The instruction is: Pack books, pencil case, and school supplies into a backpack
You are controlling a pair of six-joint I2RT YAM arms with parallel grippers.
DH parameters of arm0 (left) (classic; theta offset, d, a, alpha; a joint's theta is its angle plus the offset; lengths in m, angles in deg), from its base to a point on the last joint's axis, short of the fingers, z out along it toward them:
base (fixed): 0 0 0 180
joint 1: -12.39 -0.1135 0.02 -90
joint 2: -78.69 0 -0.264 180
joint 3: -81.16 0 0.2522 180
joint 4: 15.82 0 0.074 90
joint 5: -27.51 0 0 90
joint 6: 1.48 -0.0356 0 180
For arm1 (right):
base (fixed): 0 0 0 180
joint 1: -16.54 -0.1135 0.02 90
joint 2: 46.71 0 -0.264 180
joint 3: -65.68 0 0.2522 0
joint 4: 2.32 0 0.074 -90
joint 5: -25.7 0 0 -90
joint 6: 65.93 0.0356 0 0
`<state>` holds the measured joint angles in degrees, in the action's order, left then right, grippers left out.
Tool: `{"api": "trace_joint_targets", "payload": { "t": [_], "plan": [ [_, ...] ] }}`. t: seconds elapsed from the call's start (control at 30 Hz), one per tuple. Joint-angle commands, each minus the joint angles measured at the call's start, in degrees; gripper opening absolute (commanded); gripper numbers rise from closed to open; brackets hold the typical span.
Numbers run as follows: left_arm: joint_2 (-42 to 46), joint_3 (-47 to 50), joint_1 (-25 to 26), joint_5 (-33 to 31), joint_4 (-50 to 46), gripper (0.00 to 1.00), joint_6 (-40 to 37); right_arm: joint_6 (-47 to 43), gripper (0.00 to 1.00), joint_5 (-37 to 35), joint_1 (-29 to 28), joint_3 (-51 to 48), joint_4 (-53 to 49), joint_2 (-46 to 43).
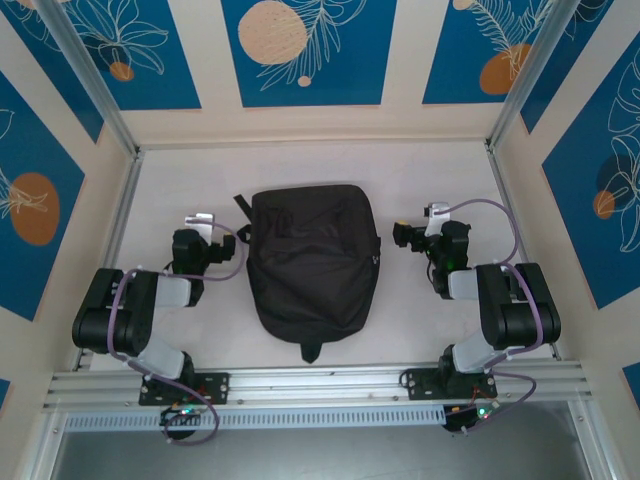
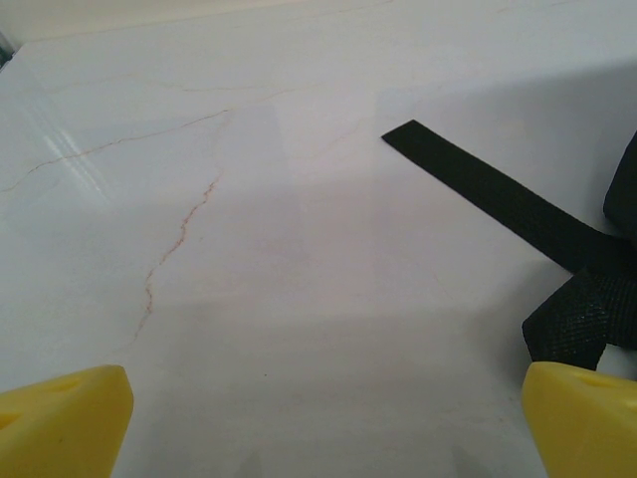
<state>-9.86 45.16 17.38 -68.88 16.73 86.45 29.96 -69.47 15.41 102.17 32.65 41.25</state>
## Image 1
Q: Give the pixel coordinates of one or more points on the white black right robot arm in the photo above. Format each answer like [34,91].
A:
[520,305]

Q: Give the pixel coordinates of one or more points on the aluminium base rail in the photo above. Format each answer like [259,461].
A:
[310,385]

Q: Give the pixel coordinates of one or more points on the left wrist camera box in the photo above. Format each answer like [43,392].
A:
[200,221]

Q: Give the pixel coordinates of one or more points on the small controller circuit board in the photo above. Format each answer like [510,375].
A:
[457,420]
[175,417]

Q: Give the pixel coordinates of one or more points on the aluminium frame post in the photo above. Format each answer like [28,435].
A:
[545,60]
[92,75]

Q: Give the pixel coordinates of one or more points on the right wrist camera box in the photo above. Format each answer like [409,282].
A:
[436,217]

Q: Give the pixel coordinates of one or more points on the black fabric backpack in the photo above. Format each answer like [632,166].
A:
[310,270]

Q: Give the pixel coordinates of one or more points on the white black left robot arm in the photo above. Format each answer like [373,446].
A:
[115,310]

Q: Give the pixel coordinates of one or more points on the aluminium table edge rail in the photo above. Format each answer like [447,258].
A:
[122,210]
[502,190]

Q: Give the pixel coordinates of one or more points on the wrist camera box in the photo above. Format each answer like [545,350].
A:
[436,217]
[200,221]

